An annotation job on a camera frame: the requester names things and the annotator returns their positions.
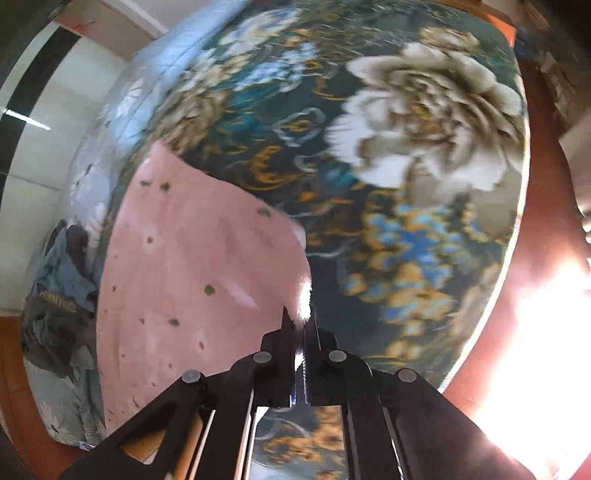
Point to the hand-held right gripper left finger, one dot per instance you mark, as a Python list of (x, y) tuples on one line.
[(287, 364)]

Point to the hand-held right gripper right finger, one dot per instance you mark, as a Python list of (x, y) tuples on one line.
[(312, 364)]

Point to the pink patterned garment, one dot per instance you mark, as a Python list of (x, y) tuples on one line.
[(194, 286)]

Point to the pile of dark clothes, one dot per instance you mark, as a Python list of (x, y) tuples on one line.
[(60, 304)]

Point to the dark floral blanket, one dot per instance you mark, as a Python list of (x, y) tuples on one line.
[(397, 194)]

